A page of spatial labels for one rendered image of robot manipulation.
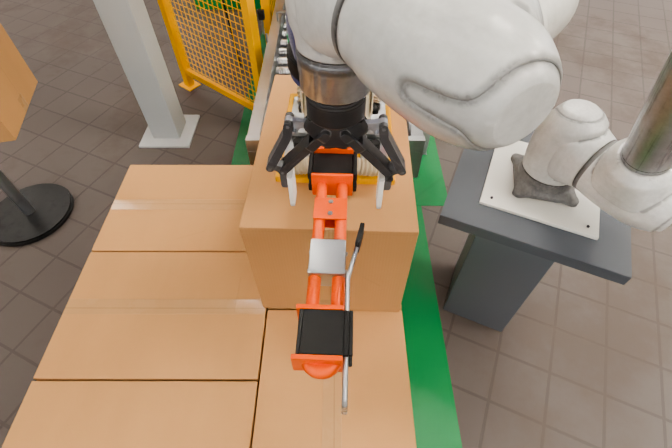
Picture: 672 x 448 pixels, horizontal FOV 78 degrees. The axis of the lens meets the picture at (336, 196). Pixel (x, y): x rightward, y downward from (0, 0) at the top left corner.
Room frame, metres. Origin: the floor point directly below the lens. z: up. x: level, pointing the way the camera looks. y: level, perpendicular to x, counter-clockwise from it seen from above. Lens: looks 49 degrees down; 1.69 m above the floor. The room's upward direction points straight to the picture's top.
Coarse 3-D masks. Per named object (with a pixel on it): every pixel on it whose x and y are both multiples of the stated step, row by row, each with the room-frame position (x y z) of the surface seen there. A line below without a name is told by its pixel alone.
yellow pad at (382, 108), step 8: (376, 104) 0.95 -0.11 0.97; (384, 104) 0.95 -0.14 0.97; (376, 112) 0.90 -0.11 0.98; (384, 112) 0.92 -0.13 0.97; (376, 144) 0.76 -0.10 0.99; (384, 152) 0.76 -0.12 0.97; (360, 176) 0.68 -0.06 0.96; (368, 176) 0.68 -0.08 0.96; (376, 176) 0.68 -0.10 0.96; (376, 184) 0.67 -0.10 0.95; (392, 184) 0.67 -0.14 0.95
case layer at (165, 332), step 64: (128, 192) 0.99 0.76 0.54; (192, 192) 0.99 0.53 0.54; (128, 256) 0.72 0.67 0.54; (192, 256) 0.72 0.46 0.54; (64, 320) 0.50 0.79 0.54; (128, 320) 0.50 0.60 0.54; (192, 320) 0.50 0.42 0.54; (256, 320) 0.50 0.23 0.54; (384, 320) 0.50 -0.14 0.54; (64, 384) 0.33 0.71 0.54; (128, 384) 0.33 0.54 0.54; (192, 384) 0.33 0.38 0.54; (256, 384) 0.33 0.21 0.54; (320, 384) 0.33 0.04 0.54; (384, 384) 0.33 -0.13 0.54
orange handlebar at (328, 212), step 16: (320, 192) 0.52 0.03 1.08; (336, 192) 0.53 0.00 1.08; (320, 208) 0.48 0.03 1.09; (336, 208) 0.48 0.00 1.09; (320, 224) 0.45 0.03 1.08; (336, 224) 0.45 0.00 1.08; (336, 288) 0.32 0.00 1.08; (336, 304) 0.29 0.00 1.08; (304, 368) 0.20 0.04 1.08; (320, 368) 0.19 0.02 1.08; (336, 368) 0.20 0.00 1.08
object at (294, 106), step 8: (296, 96) 1.00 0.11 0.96; (288, 104) 0.97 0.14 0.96; (296, 104) 0.95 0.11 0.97; (296, 112) 0.92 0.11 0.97; (296, 136) 0.82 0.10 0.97; (304, 136) 0.82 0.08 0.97; (288, 144) 0.79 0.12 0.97; (296, 144) 0.76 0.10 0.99; (296, 176) 0.68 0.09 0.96; (304, 176) 0.68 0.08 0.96
